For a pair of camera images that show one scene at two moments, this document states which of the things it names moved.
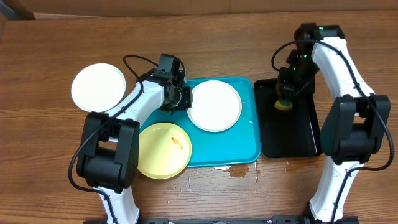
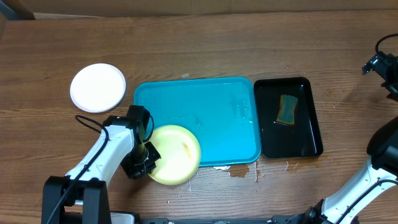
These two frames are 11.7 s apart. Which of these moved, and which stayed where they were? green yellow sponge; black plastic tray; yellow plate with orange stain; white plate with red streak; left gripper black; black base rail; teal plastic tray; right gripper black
Moved: yellow plate with orange stain; white plate with red streak; left gripper black; green yellow sponge; right gripper black
Stayed: black plastic tray; black base rail; teal plastic tray
